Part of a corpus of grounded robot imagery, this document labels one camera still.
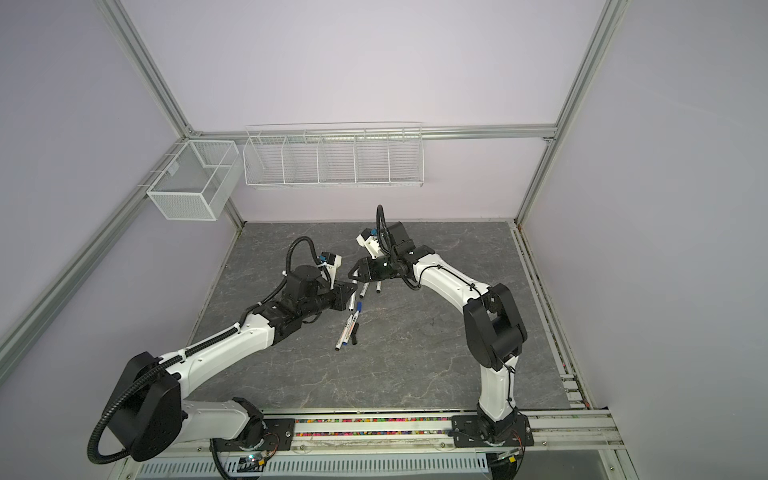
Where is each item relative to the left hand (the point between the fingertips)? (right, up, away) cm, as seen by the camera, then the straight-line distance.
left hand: (356, 289), depth 82 cm
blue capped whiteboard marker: (-1, -8, +13) cm, 15 cm away
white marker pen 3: (-5, -14, +9) cm, 17 cm away
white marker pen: (0, -2, +17) cm, 17 cm away
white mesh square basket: (-57, +34, +19) cm, 69 cm away
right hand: (-1, +3, +3) cm, 5 cm away
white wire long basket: (-8, +43, +18) cm, 47 cm away
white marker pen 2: (+5, -2, +19) cm, 20 cm away
